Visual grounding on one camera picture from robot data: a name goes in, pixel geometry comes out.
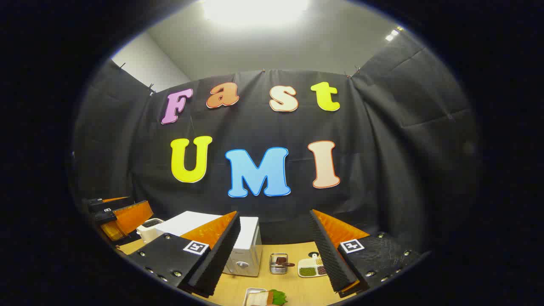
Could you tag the large ceiling light panel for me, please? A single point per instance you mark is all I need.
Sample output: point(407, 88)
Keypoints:
point(255, 10)

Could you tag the black backdrop cloth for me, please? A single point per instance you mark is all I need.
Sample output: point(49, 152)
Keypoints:
point(382, 148)

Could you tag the small white tray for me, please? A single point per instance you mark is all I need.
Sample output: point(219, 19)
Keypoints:
point(248, 293)

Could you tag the sandwich with lettuce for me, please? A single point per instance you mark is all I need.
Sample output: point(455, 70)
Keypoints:
point(259, 298)

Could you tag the white divided dish of beans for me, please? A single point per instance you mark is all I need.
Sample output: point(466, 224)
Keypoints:
point(307, 270)

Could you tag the small ceiling light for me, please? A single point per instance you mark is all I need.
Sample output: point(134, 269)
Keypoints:
point(392, 35)

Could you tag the white toaster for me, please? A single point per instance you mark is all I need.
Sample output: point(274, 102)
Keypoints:
point(146, 229)

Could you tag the brown scoop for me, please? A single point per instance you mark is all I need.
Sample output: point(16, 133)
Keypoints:
point(282, 261)

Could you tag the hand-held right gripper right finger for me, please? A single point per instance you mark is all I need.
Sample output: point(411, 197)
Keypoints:
point(327, 255)

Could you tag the white microwave oven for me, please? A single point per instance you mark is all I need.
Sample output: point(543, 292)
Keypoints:
point(248, 238)

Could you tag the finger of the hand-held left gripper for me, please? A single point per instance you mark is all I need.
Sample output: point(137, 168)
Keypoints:
point(131, 216)
point(104, 203)

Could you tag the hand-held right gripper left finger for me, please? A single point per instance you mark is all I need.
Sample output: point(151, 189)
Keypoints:
point(221, 255)

